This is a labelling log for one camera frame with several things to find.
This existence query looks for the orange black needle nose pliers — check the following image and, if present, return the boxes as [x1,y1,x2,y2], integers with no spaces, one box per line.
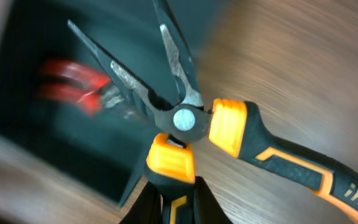
[67,1,358,223]

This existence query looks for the red handled pruning shears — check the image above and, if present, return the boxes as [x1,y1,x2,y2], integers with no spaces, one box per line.
[35,58,145,121]

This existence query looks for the dark green open box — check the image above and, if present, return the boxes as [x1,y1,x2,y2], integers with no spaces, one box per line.
[0,0,229,208]

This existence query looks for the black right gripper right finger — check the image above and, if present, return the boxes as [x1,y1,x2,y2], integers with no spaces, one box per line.
[193,176,232,224]

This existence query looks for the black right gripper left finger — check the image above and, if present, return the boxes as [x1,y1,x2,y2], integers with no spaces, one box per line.
[119,182,162,224]

